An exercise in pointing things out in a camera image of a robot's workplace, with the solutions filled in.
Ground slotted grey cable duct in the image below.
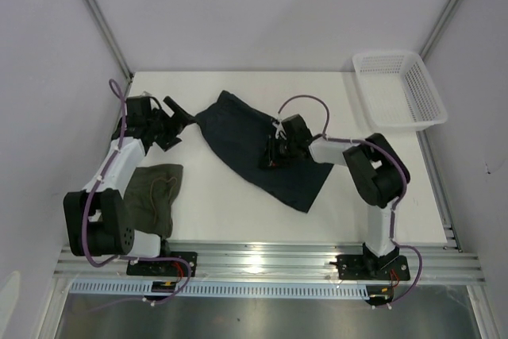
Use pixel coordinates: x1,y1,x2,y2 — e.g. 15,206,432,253
70,279,369,300

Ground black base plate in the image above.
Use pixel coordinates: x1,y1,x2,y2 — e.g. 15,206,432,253
335,254,410,281
126,252,198,278

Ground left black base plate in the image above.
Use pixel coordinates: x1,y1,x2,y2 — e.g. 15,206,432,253
126,252,198,278

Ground white perforated plastic basket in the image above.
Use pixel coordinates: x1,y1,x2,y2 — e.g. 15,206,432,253
352,50,448,132

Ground olive green shorts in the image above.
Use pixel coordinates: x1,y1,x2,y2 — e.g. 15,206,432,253
124,164,183,239

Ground left aluminium frame post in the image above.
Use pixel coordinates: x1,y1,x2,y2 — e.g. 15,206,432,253
83,0,133,84

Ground aluminium frame post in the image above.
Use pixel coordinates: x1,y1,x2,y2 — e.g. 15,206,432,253
419,0,463,62
83,0,133,84

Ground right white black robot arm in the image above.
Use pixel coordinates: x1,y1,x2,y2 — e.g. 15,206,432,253
259,114,410,279

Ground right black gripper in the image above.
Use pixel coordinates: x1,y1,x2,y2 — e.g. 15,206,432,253
259,134,297,170

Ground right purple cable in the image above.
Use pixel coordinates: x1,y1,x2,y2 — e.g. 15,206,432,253
275,94,424,310

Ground aluminium mounting rail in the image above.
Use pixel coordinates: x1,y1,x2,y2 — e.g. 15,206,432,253
53,240,487,287

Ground dark teal shorts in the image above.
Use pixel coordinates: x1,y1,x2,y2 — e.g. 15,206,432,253
196,91,333,213

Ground right aluminium frame post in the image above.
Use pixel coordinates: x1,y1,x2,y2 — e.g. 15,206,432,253
419,0,463,62

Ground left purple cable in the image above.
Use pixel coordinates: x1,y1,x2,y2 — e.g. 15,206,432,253
83,79,194,310

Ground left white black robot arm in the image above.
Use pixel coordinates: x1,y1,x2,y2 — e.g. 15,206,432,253
63,95,196,275

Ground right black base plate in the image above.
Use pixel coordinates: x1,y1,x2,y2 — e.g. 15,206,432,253
335,254,410,281

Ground purple cable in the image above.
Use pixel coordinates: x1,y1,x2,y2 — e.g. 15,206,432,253
275,94,424,310
83,79,194,310

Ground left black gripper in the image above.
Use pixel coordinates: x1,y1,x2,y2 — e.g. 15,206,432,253
147,98,198,152

